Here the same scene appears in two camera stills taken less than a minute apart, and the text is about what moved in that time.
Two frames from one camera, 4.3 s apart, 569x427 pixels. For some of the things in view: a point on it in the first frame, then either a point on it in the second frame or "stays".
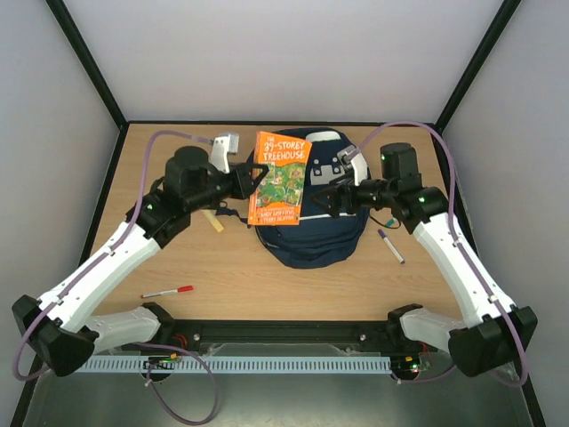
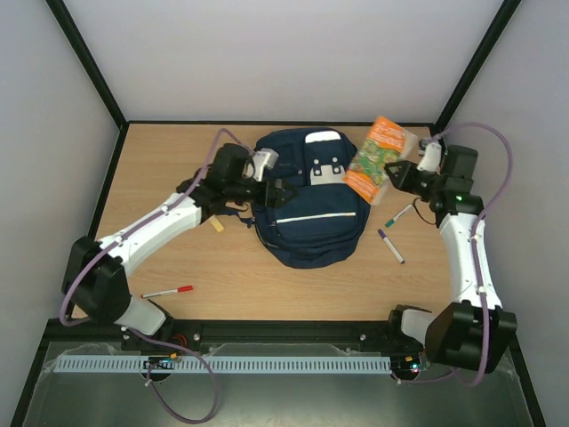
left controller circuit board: [161, 362] stays
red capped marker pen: [186, 288] stays
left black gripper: [244, 188] to [278, 201]
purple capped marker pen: [391, 245] stays
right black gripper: [345, 197] to [412, 176]
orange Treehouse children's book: [279, 196] to [387, 140]
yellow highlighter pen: [210, 214] stays
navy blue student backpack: [323, 238] stays
